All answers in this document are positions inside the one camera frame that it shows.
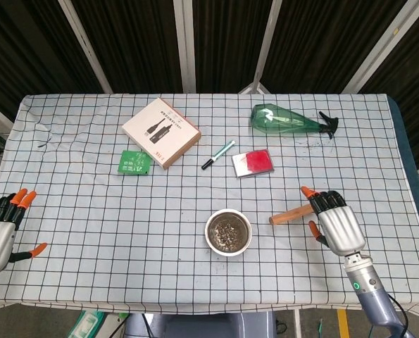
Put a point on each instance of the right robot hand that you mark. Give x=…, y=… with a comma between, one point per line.
x=339, y=229

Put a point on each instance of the wooden stick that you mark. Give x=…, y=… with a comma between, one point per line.
x=288, y=215

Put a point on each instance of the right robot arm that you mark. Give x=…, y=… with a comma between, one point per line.
x=371, y=299

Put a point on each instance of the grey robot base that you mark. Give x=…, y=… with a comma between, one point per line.
x=202, y=327

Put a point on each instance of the stainless steel bowl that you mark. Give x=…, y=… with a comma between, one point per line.
x=211, y=243

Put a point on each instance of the white table leg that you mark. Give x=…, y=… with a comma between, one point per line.
x=297, y=325

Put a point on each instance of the red ink pad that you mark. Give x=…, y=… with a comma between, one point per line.
x=256, y=162

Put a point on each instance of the crushed nuts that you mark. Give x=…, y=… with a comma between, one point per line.
x=228, y=234

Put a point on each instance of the green white floor object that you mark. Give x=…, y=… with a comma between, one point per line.
x=86, y=325

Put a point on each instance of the green plastic spray bottle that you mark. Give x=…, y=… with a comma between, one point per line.
x=283, y=121

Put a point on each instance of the checkered tablecloth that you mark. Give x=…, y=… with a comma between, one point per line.
x=124, y=229

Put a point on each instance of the green white marker pen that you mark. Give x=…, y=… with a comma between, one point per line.
x=218, y=155

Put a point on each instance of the green packet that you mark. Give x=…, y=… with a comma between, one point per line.
x=133, y=163

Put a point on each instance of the white cardboard box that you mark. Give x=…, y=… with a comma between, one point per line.
x=160, y=132

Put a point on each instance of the dark pleated curtain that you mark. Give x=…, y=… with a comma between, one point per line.
x=135, y=35

